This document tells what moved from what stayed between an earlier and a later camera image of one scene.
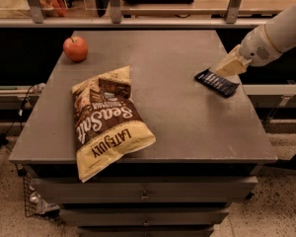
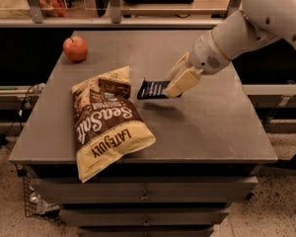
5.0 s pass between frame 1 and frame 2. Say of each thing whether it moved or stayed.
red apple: stayed
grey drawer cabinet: stayed
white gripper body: moved
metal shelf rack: stayed
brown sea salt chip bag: stayed
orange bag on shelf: stayed
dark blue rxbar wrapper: moved
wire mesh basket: stayed
